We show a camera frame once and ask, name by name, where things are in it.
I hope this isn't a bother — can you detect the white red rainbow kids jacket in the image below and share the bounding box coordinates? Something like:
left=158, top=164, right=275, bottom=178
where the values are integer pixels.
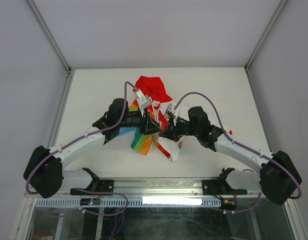
left=131, top=76, right=223, bottom=162

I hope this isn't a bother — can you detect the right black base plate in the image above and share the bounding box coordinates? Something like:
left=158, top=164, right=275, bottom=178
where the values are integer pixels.
left=201, top=179, right=247, bottom=196

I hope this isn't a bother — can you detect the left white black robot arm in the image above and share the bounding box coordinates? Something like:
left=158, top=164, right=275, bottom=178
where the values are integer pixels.
left=23, top=98, right=161, bottom=199

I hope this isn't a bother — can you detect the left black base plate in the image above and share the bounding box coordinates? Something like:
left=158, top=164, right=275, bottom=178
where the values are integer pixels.
left=70, top=179, right=115, bottom=196

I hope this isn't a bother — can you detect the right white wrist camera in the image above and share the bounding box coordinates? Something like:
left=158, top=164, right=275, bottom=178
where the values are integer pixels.
left=164, top=103, right=180, bottom=125

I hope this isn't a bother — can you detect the small black connector box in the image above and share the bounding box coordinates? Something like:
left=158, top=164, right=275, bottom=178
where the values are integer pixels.
left=219, top=200, right=237, bottom=211

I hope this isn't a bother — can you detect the white slotted cable duct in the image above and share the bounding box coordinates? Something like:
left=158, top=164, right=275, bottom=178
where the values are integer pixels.
left=36, top=196, right=221, bottom=208

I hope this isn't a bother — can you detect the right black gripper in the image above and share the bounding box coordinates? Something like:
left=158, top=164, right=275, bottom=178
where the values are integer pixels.
left=158, top=115, right=199, bottom=143

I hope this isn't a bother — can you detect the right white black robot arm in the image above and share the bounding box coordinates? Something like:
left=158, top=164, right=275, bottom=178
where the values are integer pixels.
left=160, top=104, right=302, bottom=205

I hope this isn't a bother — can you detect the aluminium mounting rail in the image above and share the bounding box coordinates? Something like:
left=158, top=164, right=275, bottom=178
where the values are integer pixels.
left=25, top=176, right=294, bottom=198

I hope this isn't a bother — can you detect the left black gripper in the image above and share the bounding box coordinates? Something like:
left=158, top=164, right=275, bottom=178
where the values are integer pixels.
left=118, top=106, right=162, bottom=135

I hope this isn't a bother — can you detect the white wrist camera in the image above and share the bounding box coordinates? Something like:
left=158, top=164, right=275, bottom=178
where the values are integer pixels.
left=135, top=89, right=152, bottom=110
left=164, top=103, right=180, bottom=125

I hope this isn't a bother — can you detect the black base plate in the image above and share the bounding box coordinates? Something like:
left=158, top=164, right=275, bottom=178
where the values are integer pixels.
left=201, top=179, right=247, bottom=196
left=70, top=179, right=115, bottom=196

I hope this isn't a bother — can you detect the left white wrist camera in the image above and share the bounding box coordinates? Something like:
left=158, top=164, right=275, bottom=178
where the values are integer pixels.
left=135, top=89, right=152, bottom=110

